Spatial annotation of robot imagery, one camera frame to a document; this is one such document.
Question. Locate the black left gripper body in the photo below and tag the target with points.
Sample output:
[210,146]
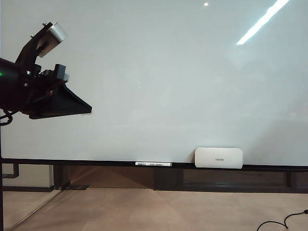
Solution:
[38,84]

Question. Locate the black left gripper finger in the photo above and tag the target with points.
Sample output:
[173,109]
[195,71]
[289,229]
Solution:
[67,103]

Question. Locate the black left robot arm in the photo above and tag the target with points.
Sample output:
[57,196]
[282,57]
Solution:
[10,81]

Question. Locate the black whiteboard pen tray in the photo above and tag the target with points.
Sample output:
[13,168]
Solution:
[96,162]

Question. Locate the glossy white whiteboard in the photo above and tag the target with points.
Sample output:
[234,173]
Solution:
[168,84]

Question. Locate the white marker pen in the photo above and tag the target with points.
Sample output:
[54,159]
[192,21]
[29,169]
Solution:
[154,164]

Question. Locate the black vertical column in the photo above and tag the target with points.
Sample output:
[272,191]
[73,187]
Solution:
[59,177]

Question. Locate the dark flat floor plate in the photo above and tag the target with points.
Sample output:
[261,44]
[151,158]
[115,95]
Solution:
[79,187]

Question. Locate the white rounded board eraser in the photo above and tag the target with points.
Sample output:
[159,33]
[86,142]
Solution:
[217,158]

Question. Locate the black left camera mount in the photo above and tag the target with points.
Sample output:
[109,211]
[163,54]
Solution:
[27,51]

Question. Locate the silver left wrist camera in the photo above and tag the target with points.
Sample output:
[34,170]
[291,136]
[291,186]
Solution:
[56,32]

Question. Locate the black bent pipe bracket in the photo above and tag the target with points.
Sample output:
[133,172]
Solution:
[16,171]

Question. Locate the black wall baseboard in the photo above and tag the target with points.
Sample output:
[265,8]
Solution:
[24,189]

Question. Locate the metal floor rail strip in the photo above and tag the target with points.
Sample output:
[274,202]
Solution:
[36,209]

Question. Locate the black frame upright post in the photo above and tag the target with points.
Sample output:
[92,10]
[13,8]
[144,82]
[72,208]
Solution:
[1,204]

